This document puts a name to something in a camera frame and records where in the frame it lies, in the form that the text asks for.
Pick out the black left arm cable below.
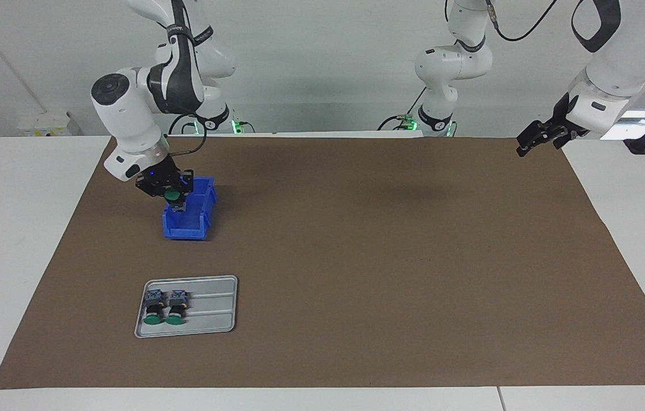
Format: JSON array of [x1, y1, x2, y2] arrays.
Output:
[[485, 0, 558, 42]]

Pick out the blue plastic bin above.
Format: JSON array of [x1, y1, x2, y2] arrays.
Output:
[[162, 176, 218, 241]]

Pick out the black base power cable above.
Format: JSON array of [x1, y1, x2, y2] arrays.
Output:
[[377, 88, 428, 131], [168, 112, 195, 135]]

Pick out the white box yellow labels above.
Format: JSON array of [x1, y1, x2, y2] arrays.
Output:
[[17, 111, 82, 136]]

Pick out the silver metal tray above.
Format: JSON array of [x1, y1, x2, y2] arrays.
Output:
[[134, 275, 239, 339]]

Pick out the brown table mat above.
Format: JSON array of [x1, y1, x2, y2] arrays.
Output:
[[0, 135, 645, 390]]

